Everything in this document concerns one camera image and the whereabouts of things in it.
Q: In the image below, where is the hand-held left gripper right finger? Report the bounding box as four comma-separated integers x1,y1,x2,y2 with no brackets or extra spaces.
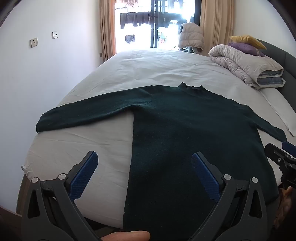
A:
187,152,269,241

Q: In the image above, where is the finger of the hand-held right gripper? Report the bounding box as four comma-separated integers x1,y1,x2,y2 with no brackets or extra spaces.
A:
265,143,288,167
282,141,296,159

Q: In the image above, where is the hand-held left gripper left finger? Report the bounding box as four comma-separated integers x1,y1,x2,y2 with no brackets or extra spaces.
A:
21,151,102,241

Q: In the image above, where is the dark green knit sweater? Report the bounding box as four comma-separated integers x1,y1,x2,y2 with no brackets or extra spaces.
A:
36,82,287,241

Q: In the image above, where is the row of hanging dark clothes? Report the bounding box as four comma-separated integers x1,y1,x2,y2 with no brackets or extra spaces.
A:
120,11,178,29

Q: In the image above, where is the person's left hand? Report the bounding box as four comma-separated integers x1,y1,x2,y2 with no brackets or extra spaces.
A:
102,230,151,241

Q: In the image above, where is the brown white patterned clothing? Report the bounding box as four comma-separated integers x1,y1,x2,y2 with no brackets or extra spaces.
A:
274,186,296,232

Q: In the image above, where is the white pillow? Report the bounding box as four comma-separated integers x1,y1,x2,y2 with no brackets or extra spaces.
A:
260,87,296,137

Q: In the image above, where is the grey upholstered headboard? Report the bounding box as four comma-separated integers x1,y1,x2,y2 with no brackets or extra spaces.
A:
254,38,296,93

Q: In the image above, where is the folded grey white duvet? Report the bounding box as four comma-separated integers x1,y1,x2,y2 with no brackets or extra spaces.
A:
208,44,286,90

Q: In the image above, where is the purple pillow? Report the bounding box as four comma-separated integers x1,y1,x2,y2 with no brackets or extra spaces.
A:
227,42,266,57

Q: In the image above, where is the yellow pillow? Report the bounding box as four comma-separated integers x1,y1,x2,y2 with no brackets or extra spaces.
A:
229,35,267,50

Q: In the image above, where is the bed with white sheet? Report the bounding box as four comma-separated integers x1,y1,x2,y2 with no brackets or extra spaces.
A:
21,49,296,230

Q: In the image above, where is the white puffer vest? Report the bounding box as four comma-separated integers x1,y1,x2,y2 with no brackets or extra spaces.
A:
178,22,205,52

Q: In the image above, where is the beige curtain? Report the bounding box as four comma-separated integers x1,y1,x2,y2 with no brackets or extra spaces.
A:
99,0,117,62
199,0,234,56

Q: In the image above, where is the black framed balcony window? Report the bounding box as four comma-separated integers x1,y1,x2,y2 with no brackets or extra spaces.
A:
114,0,201,50

